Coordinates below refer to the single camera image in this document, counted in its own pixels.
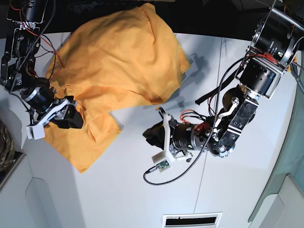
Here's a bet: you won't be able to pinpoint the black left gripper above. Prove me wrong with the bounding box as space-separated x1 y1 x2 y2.
142 107 214 163

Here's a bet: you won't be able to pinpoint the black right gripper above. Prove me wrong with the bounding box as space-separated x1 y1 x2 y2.
21 87 84 129

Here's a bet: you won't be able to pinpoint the orange t-shirt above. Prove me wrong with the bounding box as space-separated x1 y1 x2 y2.
45 3 190 173

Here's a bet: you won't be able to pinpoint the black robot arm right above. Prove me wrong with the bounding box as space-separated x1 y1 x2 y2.
0 0 84 129

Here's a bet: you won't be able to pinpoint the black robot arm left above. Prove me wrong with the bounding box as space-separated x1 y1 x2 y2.
143 0 304 167

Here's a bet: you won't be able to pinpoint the camouflage cloth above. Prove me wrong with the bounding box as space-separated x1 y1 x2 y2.
0 121 15 172

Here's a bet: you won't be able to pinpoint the white vent grille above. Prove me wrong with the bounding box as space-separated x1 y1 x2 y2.
161 212 223 228

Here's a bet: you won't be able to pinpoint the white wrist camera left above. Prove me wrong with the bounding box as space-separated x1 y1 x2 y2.
152 152 171 173

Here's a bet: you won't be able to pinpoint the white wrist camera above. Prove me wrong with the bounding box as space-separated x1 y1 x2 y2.
152 152 171 173
26 124 45 140

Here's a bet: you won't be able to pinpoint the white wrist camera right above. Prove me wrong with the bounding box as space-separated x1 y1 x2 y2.
26 124 45 140

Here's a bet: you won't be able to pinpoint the orange handled scissors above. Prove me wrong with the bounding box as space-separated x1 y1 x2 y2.
290 59 304 94

